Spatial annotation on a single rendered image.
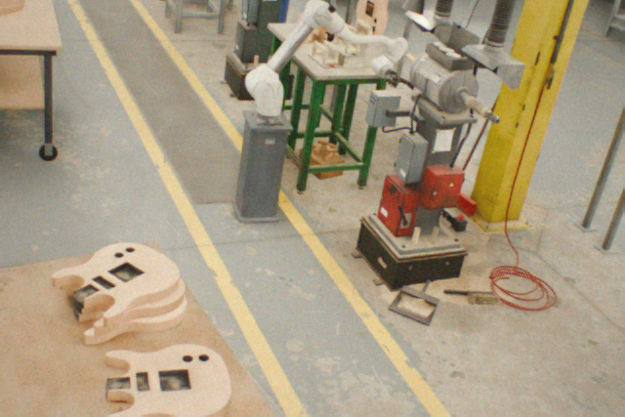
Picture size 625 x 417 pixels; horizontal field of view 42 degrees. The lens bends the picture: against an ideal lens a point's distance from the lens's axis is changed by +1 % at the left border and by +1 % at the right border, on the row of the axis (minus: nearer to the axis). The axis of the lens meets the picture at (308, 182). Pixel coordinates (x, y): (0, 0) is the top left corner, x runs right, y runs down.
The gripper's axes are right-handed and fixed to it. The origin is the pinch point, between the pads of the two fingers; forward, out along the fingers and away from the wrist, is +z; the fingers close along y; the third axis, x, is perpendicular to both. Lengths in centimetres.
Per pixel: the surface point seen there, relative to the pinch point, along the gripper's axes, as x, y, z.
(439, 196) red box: -39, 3, 75
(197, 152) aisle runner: -116, 77, -118
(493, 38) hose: 58, 11, 77
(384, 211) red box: -66, 17, 48
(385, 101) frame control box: 1, 35, 36
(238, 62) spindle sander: -77, 12, -234
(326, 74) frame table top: -15, 31, -45
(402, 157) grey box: -27, 21, 52
